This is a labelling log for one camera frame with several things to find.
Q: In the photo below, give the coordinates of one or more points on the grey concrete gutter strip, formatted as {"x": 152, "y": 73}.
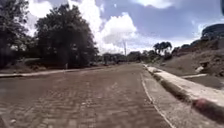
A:
{"x": 166, "y": 106}

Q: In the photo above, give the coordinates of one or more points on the large dark tree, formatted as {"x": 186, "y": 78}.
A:
{"x": 65, "y": 40}
{"x": 11, "y": 30}

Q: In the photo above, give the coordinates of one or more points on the row of distant trees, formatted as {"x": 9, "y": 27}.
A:
{"x": 130, "y": 56}

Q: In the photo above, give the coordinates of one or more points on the thin pale pole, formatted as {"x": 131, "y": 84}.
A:
{"x": 125, "y": 48}

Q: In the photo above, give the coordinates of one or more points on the bare earth slope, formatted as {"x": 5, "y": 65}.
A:
{"x": 196, "y": 61}

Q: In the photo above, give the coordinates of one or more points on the tall distant tree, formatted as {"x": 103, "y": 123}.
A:
{"x": 162, "y": 47}

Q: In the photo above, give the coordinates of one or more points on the brown brick paved road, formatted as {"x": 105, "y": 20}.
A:
{"x": 96, "y": 96}

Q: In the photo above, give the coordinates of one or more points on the pale concrete kerb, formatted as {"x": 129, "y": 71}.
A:
{"x": 40, "y": 72}
{"x": 186, "y": 89}

